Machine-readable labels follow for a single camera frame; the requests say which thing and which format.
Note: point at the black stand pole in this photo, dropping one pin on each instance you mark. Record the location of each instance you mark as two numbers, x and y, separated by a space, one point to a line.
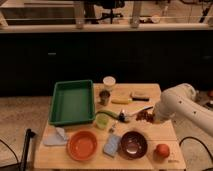
28 136

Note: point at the green plastic tray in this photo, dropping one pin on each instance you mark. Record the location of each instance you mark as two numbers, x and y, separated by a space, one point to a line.
72 103

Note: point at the dark maroon bowl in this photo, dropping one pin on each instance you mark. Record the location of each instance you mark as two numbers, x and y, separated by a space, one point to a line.
133 145

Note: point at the black white handled utensil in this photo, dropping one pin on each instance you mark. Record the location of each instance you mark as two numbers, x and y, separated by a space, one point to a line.
125 117

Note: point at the dark red grape bunch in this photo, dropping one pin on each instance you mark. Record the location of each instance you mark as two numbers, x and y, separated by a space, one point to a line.
144 115

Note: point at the orange fruit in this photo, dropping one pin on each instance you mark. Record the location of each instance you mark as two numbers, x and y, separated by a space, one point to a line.
162 150

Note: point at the blue sponge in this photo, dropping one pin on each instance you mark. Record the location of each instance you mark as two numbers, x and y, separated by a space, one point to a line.
111 146

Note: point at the light green small cup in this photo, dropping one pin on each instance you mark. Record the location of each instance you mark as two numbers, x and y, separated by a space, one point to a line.
101 121

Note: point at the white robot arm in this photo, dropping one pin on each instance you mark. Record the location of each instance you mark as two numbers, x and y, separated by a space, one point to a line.
180 99

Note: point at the black office chair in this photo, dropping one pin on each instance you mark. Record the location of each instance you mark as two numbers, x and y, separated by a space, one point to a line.
107 5

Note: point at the small metal cup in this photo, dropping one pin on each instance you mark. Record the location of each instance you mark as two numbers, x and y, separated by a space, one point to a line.
104 97

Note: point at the orange plastic bowl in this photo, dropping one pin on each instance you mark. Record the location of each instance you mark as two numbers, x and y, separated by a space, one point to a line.
82 145

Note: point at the small metal clip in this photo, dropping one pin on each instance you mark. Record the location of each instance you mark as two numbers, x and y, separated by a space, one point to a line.
112 129

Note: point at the white folded cloth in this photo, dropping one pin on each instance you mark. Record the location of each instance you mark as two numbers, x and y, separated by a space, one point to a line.
58 138

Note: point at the white plastic cup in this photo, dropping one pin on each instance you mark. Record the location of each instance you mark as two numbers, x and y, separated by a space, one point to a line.
109 82

